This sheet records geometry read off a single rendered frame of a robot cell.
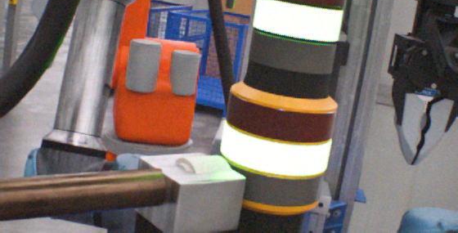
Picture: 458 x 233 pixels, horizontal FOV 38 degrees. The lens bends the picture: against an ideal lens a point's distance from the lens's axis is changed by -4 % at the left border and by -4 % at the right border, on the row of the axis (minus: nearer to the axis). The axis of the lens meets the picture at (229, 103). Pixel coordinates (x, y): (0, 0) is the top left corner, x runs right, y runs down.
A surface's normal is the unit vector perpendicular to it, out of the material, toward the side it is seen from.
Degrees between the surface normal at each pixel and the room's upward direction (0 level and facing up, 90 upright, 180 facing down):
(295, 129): 90
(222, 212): 90
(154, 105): 90
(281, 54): 90
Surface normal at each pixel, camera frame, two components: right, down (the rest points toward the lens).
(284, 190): 0.18, 0.24
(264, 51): -0.66, 0.06
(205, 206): 0.59, 0.26
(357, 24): -0.08, 0.20
